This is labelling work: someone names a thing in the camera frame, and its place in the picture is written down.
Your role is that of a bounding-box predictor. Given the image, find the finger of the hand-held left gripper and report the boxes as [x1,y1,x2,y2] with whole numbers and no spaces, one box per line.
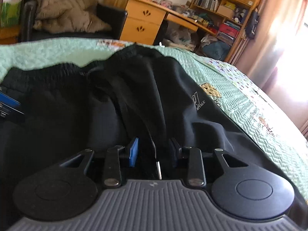
[0,91,25,119]

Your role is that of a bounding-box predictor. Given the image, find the brown quilted jacket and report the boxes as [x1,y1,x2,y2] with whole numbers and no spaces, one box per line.
[32,0,112,34]

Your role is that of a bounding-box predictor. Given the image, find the dark blue hanging bag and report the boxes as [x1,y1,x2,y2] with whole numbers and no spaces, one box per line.
[244,8,261,40]

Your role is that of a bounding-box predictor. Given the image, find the black pants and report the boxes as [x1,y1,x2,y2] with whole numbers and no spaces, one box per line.
[0,44,308,222]

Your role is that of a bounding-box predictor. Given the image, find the wooden bookshelf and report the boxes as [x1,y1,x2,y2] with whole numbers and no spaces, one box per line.
[190,0,265,63]

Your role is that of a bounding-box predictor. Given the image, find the green quilted bedspread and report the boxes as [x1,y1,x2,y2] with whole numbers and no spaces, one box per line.
[0,38,308,198]

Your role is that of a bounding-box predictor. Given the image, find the green printed box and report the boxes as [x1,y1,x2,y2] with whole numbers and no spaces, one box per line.
[0,0,28,28]

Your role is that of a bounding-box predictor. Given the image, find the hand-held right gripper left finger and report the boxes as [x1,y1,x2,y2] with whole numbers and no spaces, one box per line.
[59,137,140,188]

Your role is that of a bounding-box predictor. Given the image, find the black chair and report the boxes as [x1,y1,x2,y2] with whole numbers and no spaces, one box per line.
[20,0,128,41]

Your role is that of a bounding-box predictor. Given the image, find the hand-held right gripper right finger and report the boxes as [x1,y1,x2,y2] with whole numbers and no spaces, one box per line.
[168,138,248,187]

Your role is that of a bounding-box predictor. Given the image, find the white plastic bag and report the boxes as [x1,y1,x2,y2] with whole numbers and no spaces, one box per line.
[168,26,193,45]

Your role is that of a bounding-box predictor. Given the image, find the blue floor bag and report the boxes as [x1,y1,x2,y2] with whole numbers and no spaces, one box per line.
[202,41,231,60]

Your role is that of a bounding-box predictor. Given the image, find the wooden desk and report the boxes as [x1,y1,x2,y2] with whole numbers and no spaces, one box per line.
[103,0,217,46]

